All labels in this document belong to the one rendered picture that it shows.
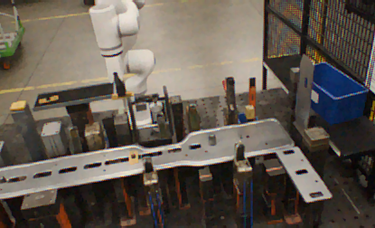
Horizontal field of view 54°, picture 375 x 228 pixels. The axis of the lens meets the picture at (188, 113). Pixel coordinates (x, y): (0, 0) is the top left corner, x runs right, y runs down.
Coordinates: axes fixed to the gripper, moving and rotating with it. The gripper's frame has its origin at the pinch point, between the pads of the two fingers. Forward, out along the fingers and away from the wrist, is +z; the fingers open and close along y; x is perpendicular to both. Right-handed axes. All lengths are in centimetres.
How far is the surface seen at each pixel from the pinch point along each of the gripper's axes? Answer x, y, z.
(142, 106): 5.3, -13.5, 16.7
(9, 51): -179, -345, 100
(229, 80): 44.2, -12.6, 10.6
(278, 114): 81, -56, 62
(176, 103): 20.3, -16.7, 20.1
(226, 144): 38.2, 2.8, 32.0
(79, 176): -23.1, 9.3, 31.0
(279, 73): 78, -46, 29
